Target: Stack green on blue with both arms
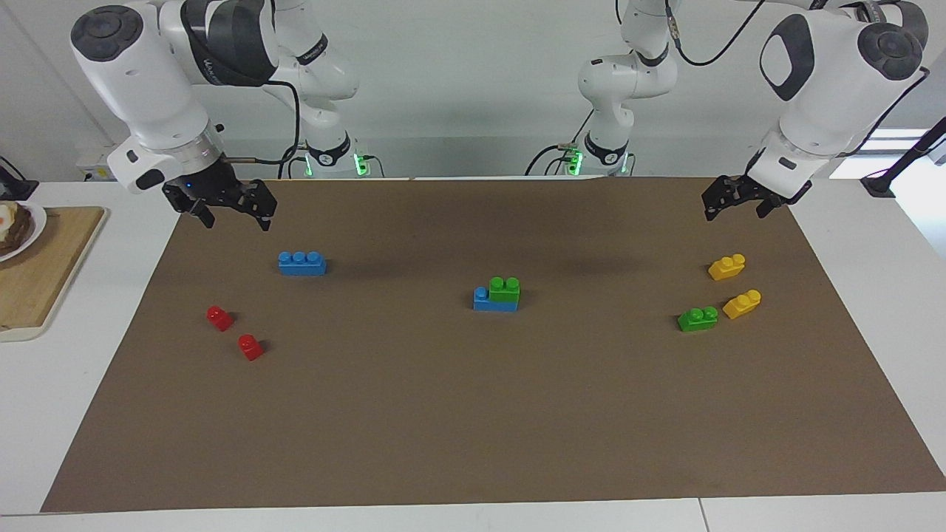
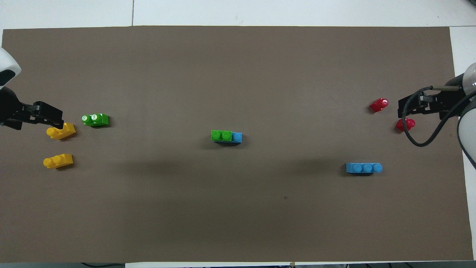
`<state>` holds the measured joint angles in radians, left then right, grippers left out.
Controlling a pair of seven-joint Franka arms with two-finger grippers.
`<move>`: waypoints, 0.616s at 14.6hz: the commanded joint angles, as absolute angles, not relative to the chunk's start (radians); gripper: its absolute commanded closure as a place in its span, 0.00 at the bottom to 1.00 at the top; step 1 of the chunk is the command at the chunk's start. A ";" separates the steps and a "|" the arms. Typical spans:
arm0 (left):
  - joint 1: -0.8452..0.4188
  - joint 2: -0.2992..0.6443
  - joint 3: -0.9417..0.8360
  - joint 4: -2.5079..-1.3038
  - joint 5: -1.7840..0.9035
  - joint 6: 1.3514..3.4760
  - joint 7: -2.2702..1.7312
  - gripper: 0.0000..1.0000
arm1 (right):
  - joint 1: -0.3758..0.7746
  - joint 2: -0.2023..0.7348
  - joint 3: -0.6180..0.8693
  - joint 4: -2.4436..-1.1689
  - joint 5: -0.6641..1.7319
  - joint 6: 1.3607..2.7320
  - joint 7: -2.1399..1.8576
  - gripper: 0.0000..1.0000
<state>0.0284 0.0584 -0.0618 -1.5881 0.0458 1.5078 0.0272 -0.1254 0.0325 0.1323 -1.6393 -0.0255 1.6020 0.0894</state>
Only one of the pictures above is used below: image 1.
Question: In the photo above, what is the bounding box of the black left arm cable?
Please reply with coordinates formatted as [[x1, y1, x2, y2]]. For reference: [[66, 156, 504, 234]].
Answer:
[[665, 0, 930, 157]]

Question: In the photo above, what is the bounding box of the blue three-stud toy brick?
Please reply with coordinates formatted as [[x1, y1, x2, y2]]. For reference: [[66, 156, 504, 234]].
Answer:
[[279, 251, 327, 277], [473, 286, 520, 313]]

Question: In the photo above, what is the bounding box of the yellow two-stud toy brick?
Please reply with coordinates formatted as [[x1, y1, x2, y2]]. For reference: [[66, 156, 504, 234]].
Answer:
[[723, 289, 762, 320], [708, 253, 746, 282]]

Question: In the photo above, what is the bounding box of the brown toast with egg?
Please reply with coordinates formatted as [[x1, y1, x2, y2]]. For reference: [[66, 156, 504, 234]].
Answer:
[[0, 204, 32, 256]]

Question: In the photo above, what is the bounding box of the black right base cable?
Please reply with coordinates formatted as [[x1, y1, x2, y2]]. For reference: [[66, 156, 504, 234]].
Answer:
[[279, 143, 307, 180]]

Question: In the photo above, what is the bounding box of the white plate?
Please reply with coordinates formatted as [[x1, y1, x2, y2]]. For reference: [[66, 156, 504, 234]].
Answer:
[[0, 201, 47, 262]]

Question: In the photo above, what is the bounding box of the black clamp mount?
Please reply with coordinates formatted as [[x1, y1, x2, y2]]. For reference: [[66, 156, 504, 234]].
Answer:
[[0, 157, 39, 201]]

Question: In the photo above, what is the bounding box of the black camera stand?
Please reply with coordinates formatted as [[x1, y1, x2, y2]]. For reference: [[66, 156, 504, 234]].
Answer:
[[861, 117, 946, 199]]

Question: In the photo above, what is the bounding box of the black left base cable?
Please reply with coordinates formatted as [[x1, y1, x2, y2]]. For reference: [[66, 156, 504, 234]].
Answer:
[[525, 140, 585, 177]]

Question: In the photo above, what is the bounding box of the wooden cutting board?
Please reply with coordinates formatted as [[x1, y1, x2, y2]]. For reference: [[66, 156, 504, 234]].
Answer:
[[0, 207, 108, 342]]

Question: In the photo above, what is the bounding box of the black base cable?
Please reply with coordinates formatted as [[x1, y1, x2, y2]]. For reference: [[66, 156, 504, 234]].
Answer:
[[525, 140, 585, 177], [279, 143, 307, 180]]

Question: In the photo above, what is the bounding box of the brown table mat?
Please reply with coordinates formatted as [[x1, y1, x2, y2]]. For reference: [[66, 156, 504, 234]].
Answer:
[[41, 176, 946, 514]]

